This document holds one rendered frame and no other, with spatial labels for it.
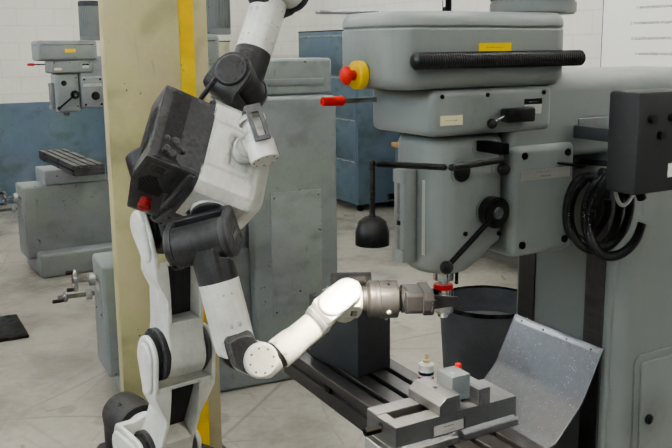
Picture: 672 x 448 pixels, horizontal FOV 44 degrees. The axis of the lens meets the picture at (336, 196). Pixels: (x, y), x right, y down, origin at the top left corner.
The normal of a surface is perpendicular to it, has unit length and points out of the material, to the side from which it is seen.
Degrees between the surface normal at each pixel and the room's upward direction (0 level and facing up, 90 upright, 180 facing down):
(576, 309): 90
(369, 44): 90
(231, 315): 77
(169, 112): 58
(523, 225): 90
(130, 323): 90
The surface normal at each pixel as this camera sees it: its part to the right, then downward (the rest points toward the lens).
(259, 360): 0.41, -0.07
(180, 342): 0.60, -0.02
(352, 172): -0.87, 0.10
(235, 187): 0.51, -0.40
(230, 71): -0.22, -0.30
